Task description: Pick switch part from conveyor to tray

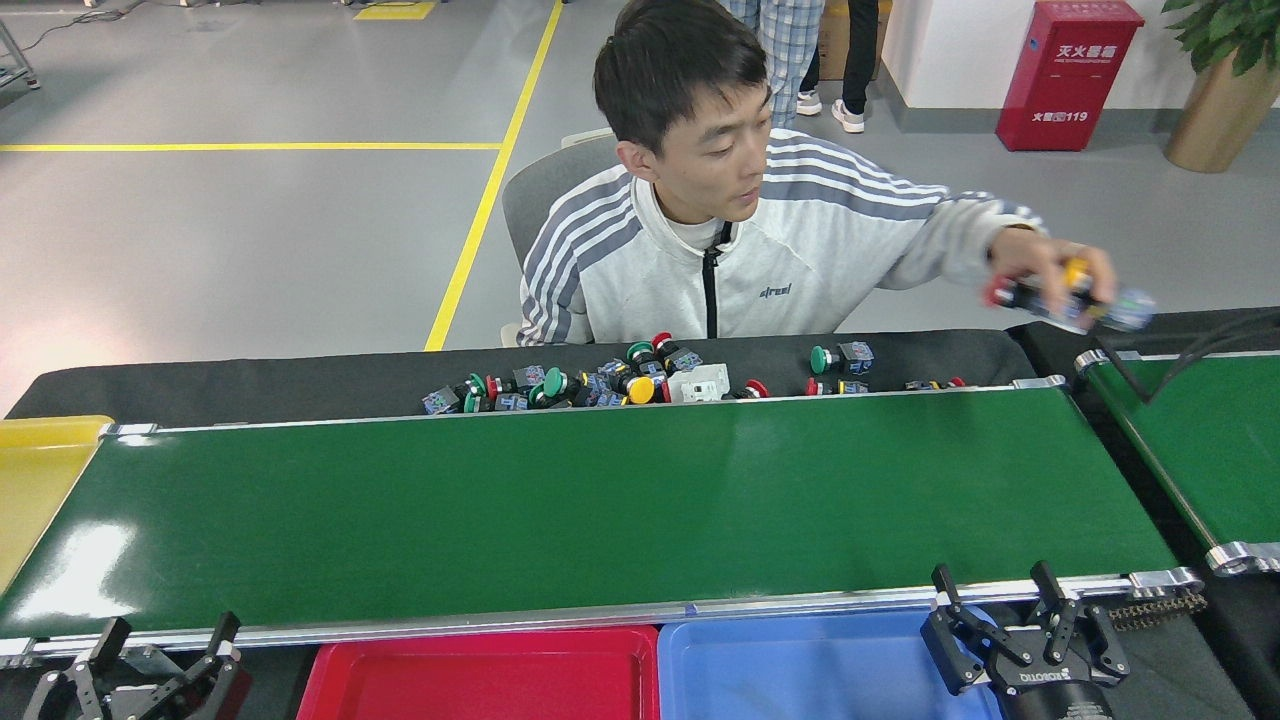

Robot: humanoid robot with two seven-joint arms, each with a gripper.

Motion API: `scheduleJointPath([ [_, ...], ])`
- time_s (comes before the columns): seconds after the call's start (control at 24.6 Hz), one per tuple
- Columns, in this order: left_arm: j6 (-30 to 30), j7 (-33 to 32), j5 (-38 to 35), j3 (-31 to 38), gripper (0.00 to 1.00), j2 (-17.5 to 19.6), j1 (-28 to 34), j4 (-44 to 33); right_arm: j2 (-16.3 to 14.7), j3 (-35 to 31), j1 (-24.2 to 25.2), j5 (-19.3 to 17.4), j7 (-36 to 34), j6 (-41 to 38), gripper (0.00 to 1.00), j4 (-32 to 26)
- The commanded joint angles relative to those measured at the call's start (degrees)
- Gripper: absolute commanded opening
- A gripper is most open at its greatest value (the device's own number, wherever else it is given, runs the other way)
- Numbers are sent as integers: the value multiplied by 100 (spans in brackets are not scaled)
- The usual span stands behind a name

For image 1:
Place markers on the short green conveyor belt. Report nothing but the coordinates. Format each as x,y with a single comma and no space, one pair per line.
1200,440

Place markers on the standing person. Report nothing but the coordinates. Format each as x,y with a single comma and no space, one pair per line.
780,50
860,50

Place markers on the potted plant in gold pot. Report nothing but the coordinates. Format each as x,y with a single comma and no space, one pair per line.
1215,120

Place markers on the metal rack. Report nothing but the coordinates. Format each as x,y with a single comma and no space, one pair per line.
15,72

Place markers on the green mushroom button switch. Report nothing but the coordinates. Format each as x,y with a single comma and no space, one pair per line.
822,359
553,383

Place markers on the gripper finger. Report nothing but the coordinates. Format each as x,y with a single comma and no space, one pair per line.
105,640
222,635

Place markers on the red fire extinguisher box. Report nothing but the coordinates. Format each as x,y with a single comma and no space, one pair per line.
1065,90

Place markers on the seated person's left hand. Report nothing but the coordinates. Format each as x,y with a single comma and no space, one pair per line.
1040,255

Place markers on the seated person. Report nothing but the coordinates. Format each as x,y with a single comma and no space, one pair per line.
800,250

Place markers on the yellow plastic tray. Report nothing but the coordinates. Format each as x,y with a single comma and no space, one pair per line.
40,480

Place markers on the seated person's left forearm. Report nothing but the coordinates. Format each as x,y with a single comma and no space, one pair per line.
950,235

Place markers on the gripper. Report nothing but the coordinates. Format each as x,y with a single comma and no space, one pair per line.
1050,690

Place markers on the switch with blue block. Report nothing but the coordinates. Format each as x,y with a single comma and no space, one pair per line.
600,385

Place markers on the cardboard box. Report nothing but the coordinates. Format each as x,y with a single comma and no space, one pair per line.
833,40

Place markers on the yellow push button switch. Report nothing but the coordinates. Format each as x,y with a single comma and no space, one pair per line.
641,391
1130,310

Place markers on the blue plastic tray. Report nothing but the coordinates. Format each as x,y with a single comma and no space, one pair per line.
780,670

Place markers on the red mushroom button switch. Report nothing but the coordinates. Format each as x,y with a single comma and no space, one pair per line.
852,387

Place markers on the red plastic tray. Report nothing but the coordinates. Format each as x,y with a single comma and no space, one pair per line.
480,680

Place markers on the long green conveyor belt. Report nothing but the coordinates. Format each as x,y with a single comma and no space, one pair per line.
600,500

